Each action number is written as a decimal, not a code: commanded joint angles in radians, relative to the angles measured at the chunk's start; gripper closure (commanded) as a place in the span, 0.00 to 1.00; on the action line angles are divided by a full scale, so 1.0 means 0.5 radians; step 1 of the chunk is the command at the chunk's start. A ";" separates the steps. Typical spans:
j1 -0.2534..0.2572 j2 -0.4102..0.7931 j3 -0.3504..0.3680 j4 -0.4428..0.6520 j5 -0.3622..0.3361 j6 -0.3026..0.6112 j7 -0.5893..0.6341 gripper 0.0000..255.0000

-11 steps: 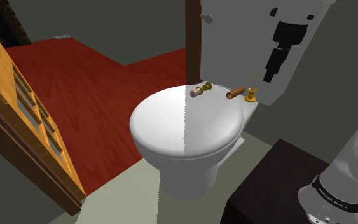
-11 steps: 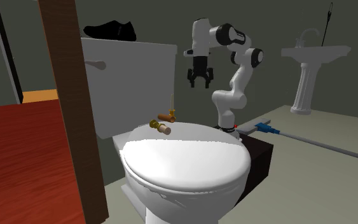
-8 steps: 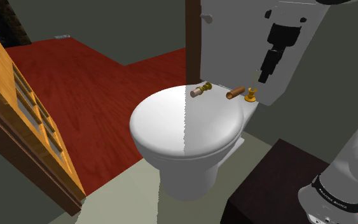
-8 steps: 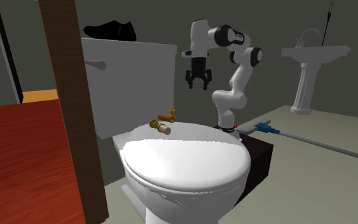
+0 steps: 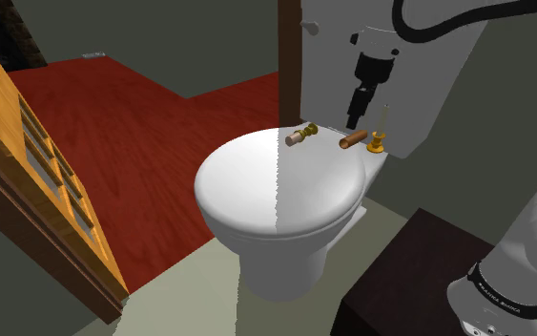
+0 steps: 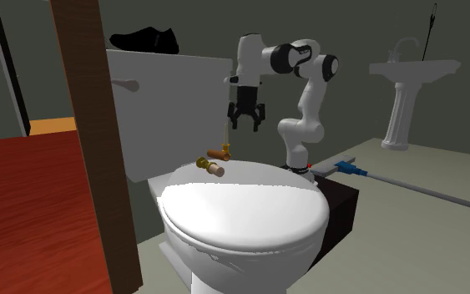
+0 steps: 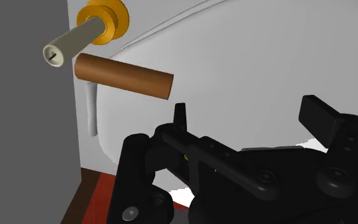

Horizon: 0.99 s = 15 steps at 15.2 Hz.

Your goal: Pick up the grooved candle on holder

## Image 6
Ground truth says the black shoe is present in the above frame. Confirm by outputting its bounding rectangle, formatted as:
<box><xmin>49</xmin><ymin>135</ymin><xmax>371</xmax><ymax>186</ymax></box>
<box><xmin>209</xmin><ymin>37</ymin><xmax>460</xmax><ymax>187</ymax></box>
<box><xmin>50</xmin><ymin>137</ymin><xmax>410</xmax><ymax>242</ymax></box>
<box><xmin>109</xmin><ymin>26</ymin><xmax>180</xmax><ymax>55</ymax></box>

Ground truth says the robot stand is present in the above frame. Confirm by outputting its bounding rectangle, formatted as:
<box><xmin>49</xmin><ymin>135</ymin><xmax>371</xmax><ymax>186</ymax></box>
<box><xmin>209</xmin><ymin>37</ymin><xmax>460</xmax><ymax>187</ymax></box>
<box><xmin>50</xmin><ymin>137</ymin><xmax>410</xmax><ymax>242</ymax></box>
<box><xmin>308</xmin><ymin>174</ymin><xmax>360</xmax><ymax>271</ymax></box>

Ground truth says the brass and tan cylinder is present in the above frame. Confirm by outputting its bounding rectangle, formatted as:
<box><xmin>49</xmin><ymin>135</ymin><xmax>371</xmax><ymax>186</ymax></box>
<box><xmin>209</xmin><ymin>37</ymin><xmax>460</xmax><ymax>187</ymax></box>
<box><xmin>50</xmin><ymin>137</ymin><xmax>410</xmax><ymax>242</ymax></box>
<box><xmin>195</xmin><ymin>157</ymin><xmax>225</xmax><ymax>179</ymax></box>

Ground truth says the thin black hanging rod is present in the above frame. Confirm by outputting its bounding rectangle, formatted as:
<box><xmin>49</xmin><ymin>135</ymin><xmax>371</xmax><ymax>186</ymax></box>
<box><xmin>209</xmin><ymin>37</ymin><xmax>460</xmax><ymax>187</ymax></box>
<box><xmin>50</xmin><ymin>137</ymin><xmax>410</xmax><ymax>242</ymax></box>
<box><xmin>422</xmin><ymin>3</ymin><xmax>438</xmax><ymax>63</ymax></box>

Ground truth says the white toilet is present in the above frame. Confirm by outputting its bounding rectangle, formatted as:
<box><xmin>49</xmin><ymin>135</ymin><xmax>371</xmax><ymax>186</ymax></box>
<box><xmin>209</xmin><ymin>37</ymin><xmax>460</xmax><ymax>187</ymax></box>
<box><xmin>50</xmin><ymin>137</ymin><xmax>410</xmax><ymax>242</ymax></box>
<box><xmin>106</xmin><ymin>48</ymin><xmax>331</xmax><ymax>294</ymax></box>

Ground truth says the brown cylinder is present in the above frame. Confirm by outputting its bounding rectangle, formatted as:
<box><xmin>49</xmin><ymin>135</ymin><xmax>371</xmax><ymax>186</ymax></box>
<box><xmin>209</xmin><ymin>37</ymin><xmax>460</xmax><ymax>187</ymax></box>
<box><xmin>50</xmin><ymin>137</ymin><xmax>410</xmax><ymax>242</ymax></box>
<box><xmin>206</xmin><ymin>149</ymin><xmax>232</xmax><ymax>162</ymax></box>

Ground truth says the brown wooden post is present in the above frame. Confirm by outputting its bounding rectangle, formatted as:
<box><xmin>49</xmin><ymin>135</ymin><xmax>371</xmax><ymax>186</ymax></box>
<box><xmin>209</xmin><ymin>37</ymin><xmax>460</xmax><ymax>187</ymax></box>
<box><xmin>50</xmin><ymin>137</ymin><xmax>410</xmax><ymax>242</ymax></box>
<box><xmin>48</xmin><ymin>0</ymin><xmax>144</xmax><ymax>294</ymax></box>

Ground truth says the white pedestal sink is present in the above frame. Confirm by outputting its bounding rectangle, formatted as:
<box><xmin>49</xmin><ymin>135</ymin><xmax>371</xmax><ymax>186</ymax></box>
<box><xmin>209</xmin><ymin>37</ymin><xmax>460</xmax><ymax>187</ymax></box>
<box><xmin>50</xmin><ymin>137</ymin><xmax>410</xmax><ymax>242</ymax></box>
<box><xmin>368</xmin><ymin>36</ymin><xmax>462</xmax><ymax>152</ymax></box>

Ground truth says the blue and grey flat mop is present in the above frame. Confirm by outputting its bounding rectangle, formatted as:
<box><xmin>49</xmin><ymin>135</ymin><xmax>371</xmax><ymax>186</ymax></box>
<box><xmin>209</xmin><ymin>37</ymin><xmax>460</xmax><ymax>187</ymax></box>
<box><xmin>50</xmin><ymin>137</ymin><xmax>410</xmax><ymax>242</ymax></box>
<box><xmin>311</xmin><ymin>155</ymin><xmax>470</xmax><ymax>217</ymax></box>

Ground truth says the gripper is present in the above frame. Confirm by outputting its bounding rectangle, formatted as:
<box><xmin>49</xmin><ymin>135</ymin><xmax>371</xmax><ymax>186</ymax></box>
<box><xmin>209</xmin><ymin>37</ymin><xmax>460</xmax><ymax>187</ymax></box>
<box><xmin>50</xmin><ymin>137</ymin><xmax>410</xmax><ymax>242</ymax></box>
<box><xmin>226</xmin><ymin>84</ymin><xmax>267</xmax><ymax>133</ymax></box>

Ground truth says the pale candle in brass holder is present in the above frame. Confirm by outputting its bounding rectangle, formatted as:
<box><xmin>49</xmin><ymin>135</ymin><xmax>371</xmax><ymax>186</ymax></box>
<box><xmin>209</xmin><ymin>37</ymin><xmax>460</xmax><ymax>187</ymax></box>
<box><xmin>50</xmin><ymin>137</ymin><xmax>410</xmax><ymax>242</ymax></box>
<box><xmin>221</xmin><ymin>122</ymin><xmax>231</xmax><ymax>153</ymax></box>

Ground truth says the red wooden panel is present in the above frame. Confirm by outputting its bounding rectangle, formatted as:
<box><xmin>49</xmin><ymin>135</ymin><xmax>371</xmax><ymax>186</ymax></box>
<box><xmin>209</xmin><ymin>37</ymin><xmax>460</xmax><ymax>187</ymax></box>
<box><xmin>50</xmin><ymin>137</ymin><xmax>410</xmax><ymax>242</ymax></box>
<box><xmin>0</xmin><ymin>129</ymin><xmax>114</xmax><ymax>294</ymax></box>

